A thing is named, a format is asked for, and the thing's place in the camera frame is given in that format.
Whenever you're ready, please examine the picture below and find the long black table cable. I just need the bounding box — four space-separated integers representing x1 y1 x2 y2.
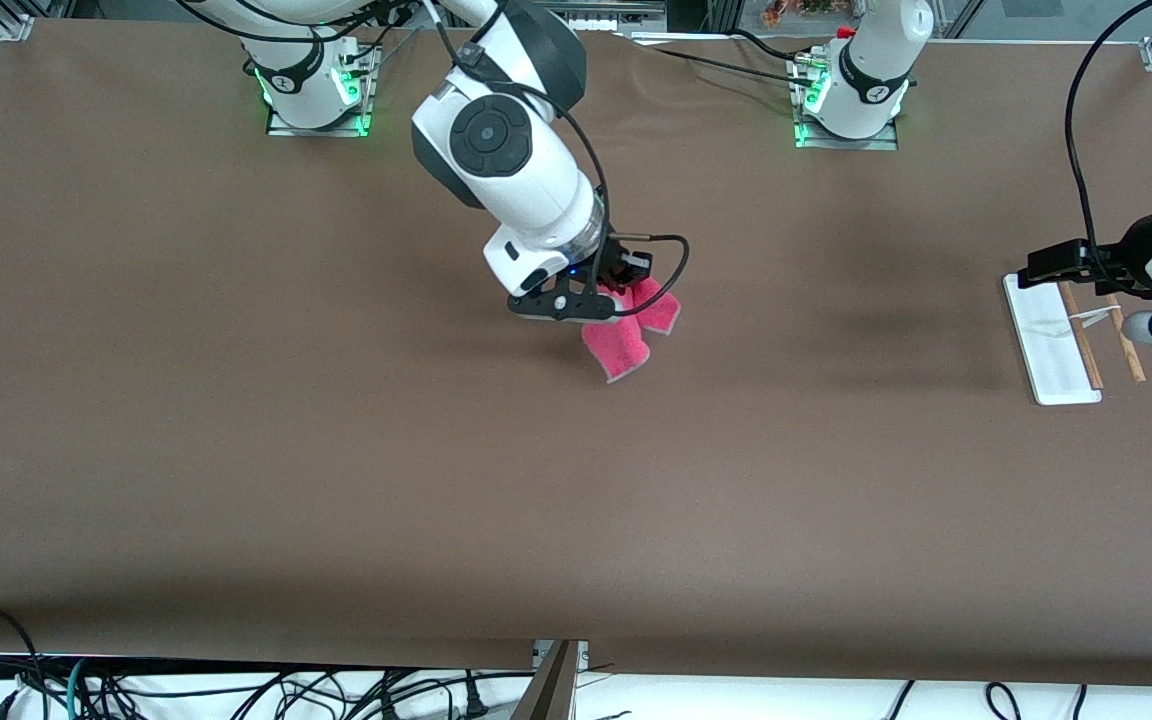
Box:
621 36 819 89

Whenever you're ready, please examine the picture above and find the pink towel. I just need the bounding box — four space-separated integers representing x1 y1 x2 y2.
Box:
581 278 683 384

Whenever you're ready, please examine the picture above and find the short black table cable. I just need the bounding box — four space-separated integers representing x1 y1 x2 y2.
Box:
731 28 825 63

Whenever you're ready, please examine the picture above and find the white power strip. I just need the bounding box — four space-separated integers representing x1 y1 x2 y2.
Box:
556 0 667 33

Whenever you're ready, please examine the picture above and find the metal table edge post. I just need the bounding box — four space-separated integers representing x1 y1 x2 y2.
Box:
511 640 589 720

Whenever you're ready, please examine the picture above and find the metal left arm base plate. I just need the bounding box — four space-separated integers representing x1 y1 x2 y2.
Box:
794 55 899 151

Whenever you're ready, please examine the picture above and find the white rectangular tray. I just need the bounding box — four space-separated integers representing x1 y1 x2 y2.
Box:
1003 272 1147 407

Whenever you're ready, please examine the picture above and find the black floor power plug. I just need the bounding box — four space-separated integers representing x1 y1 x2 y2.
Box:
456 668 492 719

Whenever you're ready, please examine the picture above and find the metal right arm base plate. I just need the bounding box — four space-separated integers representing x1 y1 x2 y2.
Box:
266 45 374 138

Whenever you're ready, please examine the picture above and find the brown table cover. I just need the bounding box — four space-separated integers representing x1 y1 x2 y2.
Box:
0 18 1152 689

